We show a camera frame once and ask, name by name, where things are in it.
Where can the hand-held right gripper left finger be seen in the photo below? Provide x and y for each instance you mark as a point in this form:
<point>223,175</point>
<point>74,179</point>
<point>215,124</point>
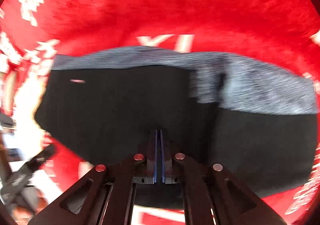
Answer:
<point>152,162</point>

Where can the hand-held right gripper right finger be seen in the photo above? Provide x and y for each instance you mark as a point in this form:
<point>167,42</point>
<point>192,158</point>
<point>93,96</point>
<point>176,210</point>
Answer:
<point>165,162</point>

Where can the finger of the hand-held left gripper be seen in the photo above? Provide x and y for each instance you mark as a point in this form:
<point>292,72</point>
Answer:
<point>41,157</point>

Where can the black pants with floral trim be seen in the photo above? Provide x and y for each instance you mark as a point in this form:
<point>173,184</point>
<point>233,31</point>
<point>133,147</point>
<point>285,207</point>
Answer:
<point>112,105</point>

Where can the red printed blanket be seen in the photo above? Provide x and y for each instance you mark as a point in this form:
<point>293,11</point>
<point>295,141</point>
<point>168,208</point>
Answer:
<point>160,2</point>

